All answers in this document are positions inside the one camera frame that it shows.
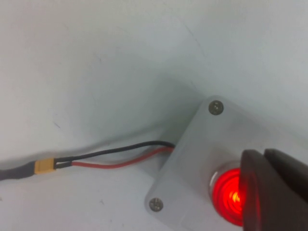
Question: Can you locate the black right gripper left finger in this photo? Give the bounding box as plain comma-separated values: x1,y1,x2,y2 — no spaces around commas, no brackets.
238,149,308,231

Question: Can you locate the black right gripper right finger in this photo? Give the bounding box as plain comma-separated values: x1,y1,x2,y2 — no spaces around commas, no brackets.
264,148,308,200

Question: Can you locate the red domed light button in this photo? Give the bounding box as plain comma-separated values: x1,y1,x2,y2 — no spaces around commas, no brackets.
208,161,244,227

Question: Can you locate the grey black-based button control box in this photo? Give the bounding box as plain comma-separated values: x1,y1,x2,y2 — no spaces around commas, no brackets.
144,94,308,231

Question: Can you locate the red thin wire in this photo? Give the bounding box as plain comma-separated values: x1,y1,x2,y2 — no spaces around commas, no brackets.
56,147,175,170

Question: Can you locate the black thin wire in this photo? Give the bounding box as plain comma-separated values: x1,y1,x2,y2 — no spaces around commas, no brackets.
54,140,176,167

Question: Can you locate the yellow wire connector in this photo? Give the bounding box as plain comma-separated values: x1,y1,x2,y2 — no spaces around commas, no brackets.
34,158,57,176

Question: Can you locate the black sheathed cable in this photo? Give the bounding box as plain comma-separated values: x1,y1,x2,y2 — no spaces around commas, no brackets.
0,161,37,182

